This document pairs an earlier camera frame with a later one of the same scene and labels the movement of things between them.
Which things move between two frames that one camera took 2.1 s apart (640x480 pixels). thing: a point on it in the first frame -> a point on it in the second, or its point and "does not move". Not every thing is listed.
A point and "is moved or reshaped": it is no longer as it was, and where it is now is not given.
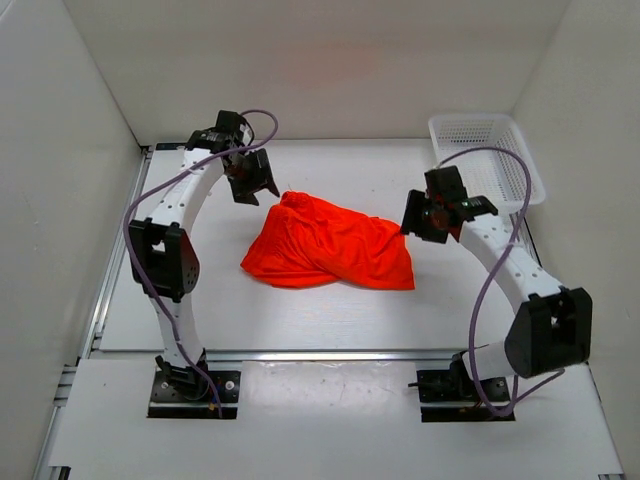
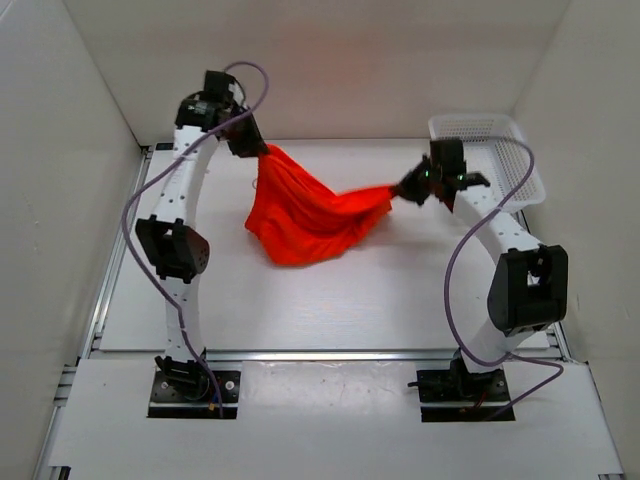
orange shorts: x=303 y=242 is moved or reshaped
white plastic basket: x=491 y=154 does not move
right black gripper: x=417 y=200 -> x=406 y=187
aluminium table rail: x=330 y=356 does not move
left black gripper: x=243 y=193 -> x=253 y=144
